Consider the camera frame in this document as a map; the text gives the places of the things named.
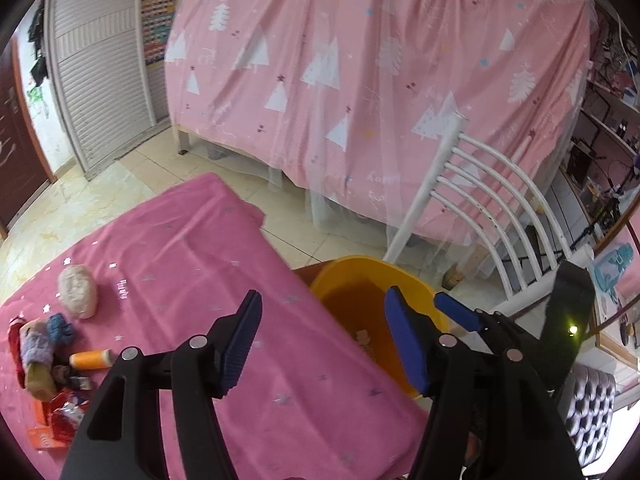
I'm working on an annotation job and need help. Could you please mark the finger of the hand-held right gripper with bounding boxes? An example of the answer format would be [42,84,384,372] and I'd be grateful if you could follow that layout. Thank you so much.
[434,291,541,361]

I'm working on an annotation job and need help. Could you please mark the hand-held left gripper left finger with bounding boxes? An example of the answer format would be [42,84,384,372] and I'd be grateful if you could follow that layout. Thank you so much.
[59,290,263,480]

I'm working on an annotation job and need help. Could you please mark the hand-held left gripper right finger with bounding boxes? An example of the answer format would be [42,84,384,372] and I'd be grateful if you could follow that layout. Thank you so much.
[384,286,586,480]

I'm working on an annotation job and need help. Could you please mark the yellow plastic basin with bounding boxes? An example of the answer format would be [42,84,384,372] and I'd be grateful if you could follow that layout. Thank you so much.
[310,255,451,401]

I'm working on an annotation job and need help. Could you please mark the orange packet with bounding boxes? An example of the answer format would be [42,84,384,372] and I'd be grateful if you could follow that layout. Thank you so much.
[27,400,73,451]

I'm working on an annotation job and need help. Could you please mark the framed picture blue figure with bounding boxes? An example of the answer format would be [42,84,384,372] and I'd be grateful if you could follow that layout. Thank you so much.
[590,220,640,361]

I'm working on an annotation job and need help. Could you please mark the pink star-print tablecloth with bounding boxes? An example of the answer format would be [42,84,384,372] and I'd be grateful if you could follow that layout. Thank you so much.
[0,172,431,480]

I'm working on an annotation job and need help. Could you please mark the dark tufted leather stool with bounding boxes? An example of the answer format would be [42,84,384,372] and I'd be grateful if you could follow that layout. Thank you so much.
[562,362,618,478]

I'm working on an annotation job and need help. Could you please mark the white metal chair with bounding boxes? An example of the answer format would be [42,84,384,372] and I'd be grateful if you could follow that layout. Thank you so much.
[382,112,576,321]

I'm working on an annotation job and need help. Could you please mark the blue yarn piece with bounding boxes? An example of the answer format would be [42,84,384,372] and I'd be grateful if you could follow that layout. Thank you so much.
[46,312,76,346]

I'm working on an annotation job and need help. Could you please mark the red shiny wrapper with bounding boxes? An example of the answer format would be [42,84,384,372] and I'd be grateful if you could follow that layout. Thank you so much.
[47,391,91,443]

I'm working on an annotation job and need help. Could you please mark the tan cloth piece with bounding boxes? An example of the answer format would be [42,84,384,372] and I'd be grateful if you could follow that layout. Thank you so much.
[25,362,58,401]

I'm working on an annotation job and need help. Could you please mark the purple fuzzy cloth piece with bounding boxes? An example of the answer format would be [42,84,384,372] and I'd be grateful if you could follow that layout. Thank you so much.
[20,320,53,366]

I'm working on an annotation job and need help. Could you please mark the red strip wrapper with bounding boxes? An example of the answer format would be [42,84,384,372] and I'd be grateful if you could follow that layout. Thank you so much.
[7,314,27,391]

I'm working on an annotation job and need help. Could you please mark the pink tree-print bed sheet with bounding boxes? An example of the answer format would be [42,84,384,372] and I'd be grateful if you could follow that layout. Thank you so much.
[165,0,593,261]

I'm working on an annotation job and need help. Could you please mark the brown entrance door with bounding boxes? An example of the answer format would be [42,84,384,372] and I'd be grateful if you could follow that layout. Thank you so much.
[0,40,56,233]

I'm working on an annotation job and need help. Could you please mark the white slatted sliding door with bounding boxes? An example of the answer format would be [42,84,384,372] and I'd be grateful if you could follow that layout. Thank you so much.
[45,0,158,181]

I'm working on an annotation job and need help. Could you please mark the black hanging bags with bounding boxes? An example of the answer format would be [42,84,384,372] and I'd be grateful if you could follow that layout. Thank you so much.
[27,7,48,86]

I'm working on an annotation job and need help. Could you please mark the cluttered wall shelf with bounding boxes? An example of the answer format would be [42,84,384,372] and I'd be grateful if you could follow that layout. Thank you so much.
[565,5,640,221]

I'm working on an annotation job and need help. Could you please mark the green wall sticker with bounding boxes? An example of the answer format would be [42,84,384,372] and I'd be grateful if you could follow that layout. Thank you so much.
[27,87,51,117]

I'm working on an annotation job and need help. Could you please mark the colourful grid wall poster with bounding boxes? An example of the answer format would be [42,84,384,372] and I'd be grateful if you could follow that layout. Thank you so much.
[141,0,177,67]

